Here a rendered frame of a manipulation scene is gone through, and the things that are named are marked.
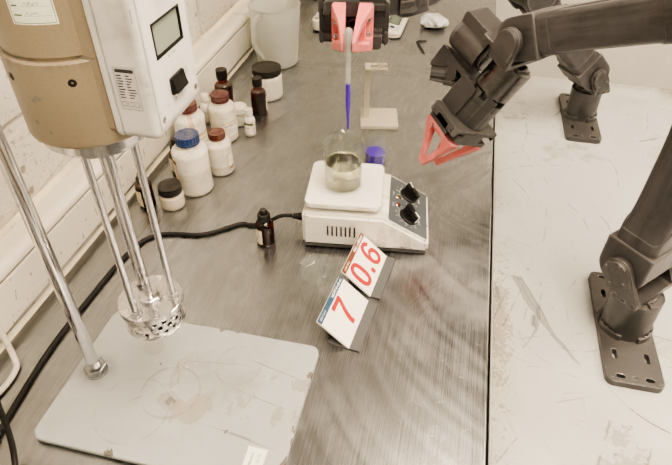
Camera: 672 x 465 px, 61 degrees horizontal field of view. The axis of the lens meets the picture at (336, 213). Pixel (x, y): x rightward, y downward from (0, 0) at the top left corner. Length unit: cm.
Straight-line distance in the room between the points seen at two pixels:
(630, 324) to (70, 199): 81
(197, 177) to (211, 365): 38
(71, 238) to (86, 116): 52
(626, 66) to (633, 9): 174
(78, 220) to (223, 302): 27
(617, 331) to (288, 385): 44
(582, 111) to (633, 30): 63
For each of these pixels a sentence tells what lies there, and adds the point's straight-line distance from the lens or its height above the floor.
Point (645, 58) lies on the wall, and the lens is 246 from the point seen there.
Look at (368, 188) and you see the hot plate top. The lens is 91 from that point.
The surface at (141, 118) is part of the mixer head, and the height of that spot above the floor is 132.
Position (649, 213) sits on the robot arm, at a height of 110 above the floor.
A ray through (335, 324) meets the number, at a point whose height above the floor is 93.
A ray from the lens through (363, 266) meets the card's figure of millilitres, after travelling 87.
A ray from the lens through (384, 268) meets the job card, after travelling 89.
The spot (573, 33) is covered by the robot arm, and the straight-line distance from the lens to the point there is 76.
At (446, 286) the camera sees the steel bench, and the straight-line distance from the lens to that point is 88.
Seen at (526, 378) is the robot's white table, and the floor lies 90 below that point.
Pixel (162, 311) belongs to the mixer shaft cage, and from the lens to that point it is 63.
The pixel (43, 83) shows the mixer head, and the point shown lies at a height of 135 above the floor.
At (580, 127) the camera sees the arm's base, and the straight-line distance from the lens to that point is 132.
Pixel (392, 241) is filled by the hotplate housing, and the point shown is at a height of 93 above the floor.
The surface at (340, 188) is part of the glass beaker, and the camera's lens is 88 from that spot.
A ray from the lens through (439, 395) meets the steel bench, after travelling 76.
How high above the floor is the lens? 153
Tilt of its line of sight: 39 degrees down
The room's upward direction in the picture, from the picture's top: straight up
